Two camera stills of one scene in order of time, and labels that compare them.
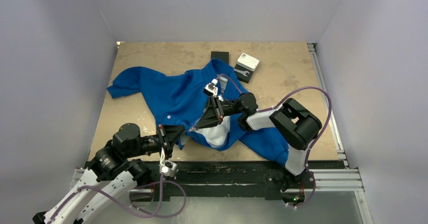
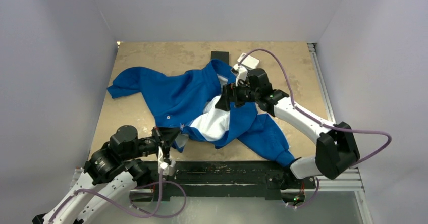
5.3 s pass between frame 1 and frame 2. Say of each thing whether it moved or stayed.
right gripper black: moved
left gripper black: stayed
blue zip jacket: stayed
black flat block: stayed
